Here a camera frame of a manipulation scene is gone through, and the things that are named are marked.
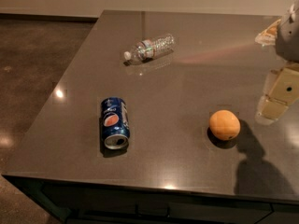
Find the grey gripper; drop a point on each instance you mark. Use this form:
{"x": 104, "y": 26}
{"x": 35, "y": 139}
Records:
{"x": 289, "y": 41}

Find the orange fruit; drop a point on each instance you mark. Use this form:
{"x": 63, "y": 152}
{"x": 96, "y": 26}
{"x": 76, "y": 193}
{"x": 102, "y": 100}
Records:
{"x": 224, "y": 125}

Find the blue pepsi can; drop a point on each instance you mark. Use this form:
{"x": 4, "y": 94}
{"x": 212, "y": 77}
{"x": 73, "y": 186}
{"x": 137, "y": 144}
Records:
{"x": 115, "y": 123}

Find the clear plastic water bottle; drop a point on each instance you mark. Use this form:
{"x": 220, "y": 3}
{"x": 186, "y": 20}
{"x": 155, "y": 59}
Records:
{"x": 150, "y": 49}

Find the dark cabinet under counter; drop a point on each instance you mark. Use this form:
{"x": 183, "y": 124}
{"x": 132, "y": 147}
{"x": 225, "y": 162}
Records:
{"x": 87, "y": 203}

